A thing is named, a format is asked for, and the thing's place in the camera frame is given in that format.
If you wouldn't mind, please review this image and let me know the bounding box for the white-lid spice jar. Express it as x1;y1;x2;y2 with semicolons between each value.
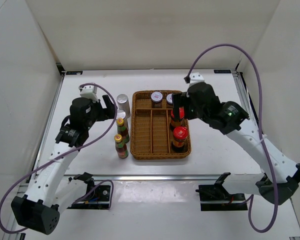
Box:
150;91;163;109
166;93;174;108

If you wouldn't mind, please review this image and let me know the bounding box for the red-lid sauce jar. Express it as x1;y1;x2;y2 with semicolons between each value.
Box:
171;126;189;152
169;107;185;131

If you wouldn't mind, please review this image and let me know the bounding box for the green-label sauce bottle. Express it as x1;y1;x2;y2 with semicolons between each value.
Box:
116;117;130;143
114;134;129;159

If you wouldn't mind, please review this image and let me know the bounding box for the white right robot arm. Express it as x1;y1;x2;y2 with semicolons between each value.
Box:
172;82;300;205

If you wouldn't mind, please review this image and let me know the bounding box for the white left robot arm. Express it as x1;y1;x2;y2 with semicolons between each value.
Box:
11;95;117;235

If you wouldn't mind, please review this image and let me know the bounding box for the near silver-lid salt shaker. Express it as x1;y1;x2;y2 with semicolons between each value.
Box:
116;109;127;120

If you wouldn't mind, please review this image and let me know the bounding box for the silver-lid salt shaker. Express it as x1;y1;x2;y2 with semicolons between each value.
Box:
116;109;127;120
116;93;131;118

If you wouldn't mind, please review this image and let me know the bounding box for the far silver-lid salt shaker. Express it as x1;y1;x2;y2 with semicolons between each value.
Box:
116;93;131;118

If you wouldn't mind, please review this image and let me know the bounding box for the brown wicker basket tray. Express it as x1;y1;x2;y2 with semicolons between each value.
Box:
130;90;192;161

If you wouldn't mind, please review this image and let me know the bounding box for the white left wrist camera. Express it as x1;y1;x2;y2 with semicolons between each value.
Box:
79;85;99;102

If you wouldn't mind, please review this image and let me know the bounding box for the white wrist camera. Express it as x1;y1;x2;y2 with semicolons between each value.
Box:
79;85;99;102
184;72;205;88

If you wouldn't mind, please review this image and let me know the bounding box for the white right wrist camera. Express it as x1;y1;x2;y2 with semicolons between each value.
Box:
184;72;205;88

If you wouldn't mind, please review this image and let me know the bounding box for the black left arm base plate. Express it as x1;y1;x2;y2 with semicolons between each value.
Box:
67;180;115;210

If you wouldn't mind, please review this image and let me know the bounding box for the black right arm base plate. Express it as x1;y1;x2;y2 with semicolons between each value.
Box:
195;185;248;212

